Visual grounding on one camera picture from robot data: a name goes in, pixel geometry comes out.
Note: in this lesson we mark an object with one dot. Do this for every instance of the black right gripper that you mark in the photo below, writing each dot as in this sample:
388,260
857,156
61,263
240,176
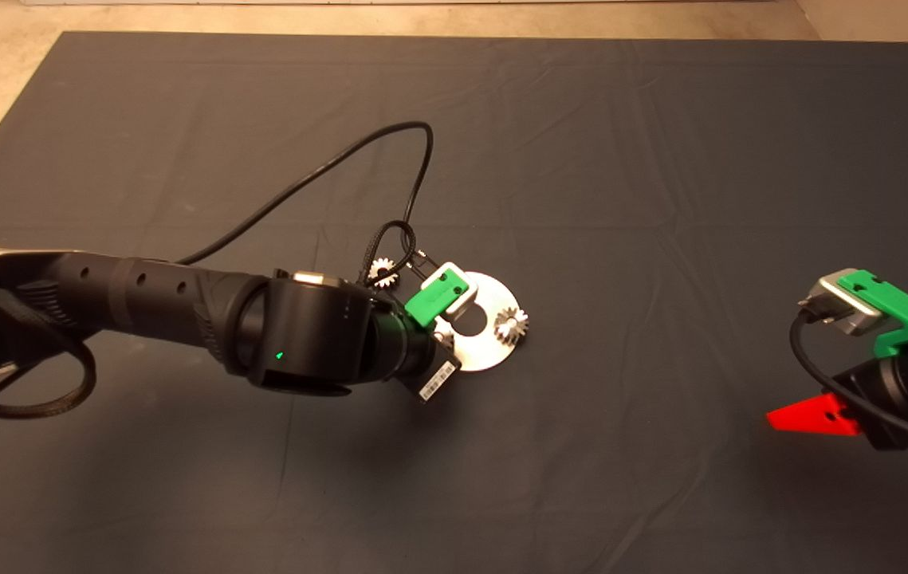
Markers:
872,410

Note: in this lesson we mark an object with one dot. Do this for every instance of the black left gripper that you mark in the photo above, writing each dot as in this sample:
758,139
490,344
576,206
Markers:
434,373

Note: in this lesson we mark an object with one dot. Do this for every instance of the small steel planetary gear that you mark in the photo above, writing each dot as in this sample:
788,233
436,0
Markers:
511,327
443,336
382,273

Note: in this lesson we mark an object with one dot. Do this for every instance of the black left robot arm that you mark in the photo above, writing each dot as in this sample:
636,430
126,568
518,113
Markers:
310,331

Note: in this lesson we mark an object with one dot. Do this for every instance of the round metal carrier plate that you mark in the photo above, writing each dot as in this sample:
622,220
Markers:
489,355

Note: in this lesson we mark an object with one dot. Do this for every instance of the dark grey table cloth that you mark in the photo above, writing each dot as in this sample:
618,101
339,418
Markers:
661,159

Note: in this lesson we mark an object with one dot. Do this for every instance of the green left camera mount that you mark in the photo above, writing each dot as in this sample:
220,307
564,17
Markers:
434,299

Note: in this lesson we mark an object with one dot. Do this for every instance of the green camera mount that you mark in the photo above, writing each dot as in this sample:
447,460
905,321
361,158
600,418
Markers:
904,311
434,299

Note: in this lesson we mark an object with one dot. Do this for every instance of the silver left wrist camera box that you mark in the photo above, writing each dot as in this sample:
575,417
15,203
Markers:
469,288

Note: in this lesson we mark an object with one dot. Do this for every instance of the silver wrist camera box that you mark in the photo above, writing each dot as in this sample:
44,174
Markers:
836,301
469,288

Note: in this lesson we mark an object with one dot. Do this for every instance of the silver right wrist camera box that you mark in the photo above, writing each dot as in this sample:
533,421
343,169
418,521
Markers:
836,301

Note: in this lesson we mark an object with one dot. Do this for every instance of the green right camera mount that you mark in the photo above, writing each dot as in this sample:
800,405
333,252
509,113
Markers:
904,311

